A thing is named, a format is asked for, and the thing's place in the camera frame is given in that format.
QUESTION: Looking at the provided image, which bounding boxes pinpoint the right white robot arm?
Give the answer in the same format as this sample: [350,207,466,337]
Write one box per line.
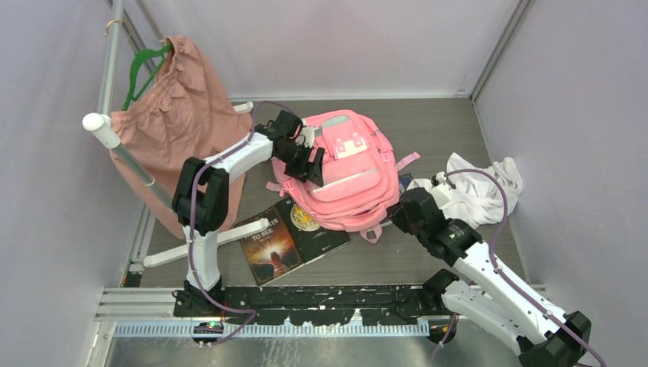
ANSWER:
[387,188,591,366]

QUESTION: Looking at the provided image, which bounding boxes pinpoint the pink student backpack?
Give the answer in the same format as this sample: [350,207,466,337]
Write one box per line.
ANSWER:
[266,109,420,243]

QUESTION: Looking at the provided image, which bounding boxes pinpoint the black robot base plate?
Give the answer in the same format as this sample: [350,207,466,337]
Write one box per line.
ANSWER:
[172,285,449,326]

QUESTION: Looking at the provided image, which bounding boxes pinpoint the pink shorts on hanger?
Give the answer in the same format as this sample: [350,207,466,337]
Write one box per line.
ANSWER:
[109,34,253,241]

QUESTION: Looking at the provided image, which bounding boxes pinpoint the Moon and Sixpence book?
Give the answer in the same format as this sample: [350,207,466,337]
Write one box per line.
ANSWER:
[276,198,351,264]

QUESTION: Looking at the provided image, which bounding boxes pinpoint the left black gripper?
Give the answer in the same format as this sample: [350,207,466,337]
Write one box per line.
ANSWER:
[276,142,324,187]

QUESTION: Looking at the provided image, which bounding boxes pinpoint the Three Days To See book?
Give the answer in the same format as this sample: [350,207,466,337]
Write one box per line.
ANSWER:
[236,206,304,287]

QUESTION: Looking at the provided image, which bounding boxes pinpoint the blue book under backpack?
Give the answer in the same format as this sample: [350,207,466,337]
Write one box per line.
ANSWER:
[398,173,413,195]

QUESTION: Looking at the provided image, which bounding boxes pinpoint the white crumpled cloth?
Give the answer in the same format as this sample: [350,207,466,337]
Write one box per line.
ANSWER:
[407,153,523,229]

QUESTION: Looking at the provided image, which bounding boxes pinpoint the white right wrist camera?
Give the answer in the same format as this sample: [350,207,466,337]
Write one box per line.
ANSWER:
[431,171,453,207]

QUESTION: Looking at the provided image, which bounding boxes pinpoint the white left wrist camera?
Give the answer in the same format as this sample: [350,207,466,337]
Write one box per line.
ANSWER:
[296,126,322,148]

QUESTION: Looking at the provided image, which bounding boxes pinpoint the white clothes rack stand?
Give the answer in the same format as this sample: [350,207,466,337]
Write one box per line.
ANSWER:
[83,1,254,237]

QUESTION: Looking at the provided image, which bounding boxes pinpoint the white slotted cable duct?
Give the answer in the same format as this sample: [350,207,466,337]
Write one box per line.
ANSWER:
[113,320,429,339]

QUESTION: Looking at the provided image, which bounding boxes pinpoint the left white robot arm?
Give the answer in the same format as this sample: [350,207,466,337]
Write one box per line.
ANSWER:
[172,110,324,316]

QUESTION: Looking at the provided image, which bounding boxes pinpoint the green clothes hanger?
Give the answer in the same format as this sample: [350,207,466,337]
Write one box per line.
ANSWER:
[121,43,174,112]

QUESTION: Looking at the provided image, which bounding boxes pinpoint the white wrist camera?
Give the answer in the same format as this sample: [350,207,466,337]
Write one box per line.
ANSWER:
[296,126,322,148]
[431,171,453,207]

